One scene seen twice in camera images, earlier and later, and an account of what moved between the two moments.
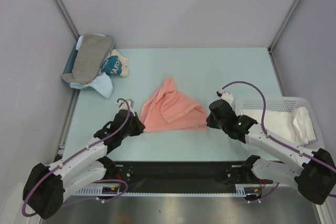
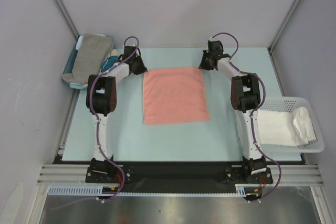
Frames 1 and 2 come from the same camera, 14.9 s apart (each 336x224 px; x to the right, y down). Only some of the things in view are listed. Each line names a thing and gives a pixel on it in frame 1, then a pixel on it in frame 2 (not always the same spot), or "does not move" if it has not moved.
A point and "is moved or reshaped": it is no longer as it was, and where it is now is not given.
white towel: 294,127 does not move
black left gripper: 139,126 -> 143,68
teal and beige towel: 113,63 does not move
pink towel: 167,109 is moved or reshaped
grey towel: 92,52 does not move
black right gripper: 213,120 -> 205,63
